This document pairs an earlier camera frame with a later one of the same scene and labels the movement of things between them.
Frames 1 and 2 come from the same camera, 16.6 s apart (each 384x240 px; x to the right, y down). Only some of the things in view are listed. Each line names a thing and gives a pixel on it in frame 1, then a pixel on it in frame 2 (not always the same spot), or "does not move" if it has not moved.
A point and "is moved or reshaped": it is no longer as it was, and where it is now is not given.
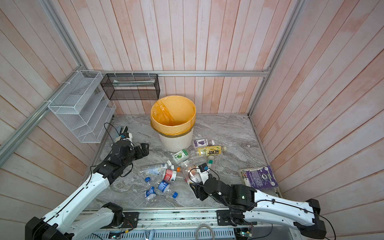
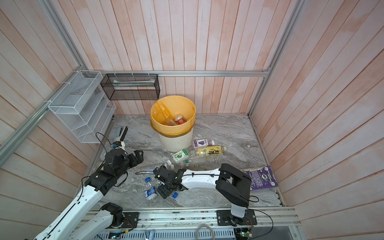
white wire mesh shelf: (82, 106) does not move
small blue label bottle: (150, 192) does not move
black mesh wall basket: (131, 86) does not move
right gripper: (199, 190) to (163, 190)
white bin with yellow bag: (172, 118) does not move
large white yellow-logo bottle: (191, 172) to (170, 122)
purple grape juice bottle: (204, 142) does not move
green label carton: (180, 156) does not move
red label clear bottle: (170, 175) is moved or reshaped
